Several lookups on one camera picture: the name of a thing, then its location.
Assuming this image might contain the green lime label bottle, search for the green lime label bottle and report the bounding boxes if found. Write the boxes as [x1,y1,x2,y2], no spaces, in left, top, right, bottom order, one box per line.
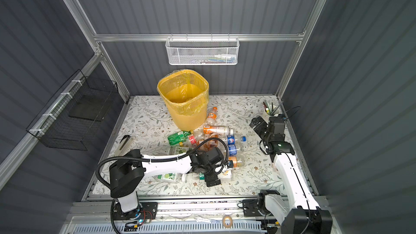
[169,146,193,155]
[157,173,186,183]

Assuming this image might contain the orange label clear bottle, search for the orange label clear bottle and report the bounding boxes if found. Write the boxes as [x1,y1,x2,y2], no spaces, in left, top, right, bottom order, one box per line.
[227,156,246,170]

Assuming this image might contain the small orange soda bottle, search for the small orange soda bottle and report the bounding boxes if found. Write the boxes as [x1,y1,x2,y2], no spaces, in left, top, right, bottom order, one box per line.
[206,107,218,125]

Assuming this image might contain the blue label water bottle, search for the blue label water bottle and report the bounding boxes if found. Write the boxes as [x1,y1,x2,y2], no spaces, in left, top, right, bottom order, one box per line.
[228,145,244,157]

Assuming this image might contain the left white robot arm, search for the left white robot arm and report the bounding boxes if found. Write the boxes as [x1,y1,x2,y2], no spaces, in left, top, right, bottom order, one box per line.
[95,137,229,213]

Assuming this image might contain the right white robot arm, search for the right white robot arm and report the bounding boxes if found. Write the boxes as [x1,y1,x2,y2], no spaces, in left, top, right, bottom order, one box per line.
[250,117,333,234]

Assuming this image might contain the yellow slatted waste bin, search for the yellow slatted waste bin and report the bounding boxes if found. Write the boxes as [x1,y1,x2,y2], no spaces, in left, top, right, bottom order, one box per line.
[157,69,209,131]

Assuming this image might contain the brown coffee bottle left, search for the brown coffee bottle left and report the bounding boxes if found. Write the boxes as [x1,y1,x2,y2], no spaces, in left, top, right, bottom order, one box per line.
[197,139,209,152]

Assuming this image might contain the brown coffee bottle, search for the brown coffee bottle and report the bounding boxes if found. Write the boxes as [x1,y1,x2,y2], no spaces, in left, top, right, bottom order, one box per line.
[197,139,209,152]
[207,133,219,150]

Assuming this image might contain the brown coffee bottle right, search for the brown coffee bottle right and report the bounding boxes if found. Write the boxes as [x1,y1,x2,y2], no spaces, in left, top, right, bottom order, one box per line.
[207,133,219,150]

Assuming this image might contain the white pen holder cup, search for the white pen holder cup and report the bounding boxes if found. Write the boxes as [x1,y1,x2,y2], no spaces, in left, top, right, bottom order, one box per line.
[262,100,283,121]

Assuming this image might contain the red label clear bottle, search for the red label clear bottle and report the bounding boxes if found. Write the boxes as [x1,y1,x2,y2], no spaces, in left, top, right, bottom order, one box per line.
[179,134,205,147]

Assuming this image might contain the green plastic bottle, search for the green plastic bottle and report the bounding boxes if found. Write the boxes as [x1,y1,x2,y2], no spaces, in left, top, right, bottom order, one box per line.
[167,131,191,146]

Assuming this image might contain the blue label pepsi bottle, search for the blue label pepsi bottle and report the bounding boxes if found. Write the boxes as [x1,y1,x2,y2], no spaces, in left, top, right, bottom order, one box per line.
[221,134,247,145]

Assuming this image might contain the orange white label bottle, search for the orange white label bottle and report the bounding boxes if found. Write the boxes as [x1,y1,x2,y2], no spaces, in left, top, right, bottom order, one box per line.
[203,125,234,135]

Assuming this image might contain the floral table mat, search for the floral table mat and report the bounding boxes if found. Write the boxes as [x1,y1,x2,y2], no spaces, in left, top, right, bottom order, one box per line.
[109,95,287,196]

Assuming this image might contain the roll of tape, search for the roll of tape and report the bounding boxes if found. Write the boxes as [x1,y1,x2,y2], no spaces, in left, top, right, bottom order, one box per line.
[222,215,233,229]

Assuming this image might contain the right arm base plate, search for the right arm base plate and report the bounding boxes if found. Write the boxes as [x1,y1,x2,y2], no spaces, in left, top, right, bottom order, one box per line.
[240,198,270,217]

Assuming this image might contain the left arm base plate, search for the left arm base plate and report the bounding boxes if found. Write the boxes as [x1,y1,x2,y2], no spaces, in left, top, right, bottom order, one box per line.
[111,201,159,221]

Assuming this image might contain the white wire mesh basket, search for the white wire mesh basket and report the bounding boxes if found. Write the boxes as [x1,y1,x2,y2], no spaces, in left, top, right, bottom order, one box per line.
[165,37,240,66]

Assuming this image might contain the black wire mesh basket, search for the black wire mesh basket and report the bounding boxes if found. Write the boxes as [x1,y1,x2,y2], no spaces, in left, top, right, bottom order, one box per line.
[27,70,119,151]

